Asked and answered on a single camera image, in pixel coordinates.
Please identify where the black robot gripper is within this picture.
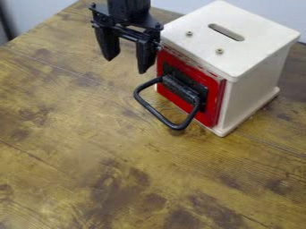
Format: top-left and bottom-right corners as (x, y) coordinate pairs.
(88, 0), (164, 74)

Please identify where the red wooden drawer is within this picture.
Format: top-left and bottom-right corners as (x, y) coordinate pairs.
(156, 47), (225, 128)

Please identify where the black metal drawer handle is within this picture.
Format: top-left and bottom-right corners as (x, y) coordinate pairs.
(132, 74), (209, 131)

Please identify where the white wooden box cabinet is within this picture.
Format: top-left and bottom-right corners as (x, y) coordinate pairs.
(161, 0), (300, 137)

